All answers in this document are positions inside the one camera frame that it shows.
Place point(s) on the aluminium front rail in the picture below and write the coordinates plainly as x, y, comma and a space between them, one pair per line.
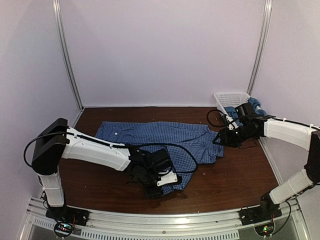
219, 225

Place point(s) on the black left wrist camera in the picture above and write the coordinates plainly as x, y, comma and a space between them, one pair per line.
159, 161

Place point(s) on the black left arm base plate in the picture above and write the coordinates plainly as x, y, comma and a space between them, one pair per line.
68, 214

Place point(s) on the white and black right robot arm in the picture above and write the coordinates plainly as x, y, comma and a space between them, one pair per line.
295, 148

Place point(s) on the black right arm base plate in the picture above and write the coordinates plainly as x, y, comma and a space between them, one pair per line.
253, 215

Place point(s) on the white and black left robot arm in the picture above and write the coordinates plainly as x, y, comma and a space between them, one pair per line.
59, 141

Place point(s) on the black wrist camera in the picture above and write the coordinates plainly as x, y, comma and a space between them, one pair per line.
159, 161
245, 110

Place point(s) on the white plastic laundry basket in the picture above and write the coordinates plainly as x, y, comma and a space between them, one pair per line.
230, 99

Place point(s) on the left aluminium frame post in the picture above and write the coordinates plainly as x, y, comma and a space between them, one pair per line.
65, 53

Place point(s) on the blue checked shirt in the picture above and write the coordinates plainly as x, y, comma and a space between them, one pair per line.
187, 145

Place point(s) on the right aluminium frame post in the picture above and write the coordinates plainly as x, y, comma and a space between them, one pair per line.
264, 31

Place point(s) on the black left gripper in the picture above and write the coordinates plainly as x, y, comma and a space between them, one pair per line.
150, 193

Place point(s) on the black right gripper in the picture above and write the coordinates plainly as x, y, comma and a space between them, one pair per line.
227, 139

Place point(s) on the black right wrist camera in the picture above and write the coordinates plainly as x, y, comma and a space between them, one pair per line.
245, 110

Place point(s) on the aluminium frame post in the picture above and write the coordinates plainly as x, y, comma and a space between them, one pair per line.
264, 31
65, 53

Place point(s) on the blue grey cloth in basket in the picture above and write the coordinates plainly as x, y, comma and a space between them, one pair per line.
231, 111

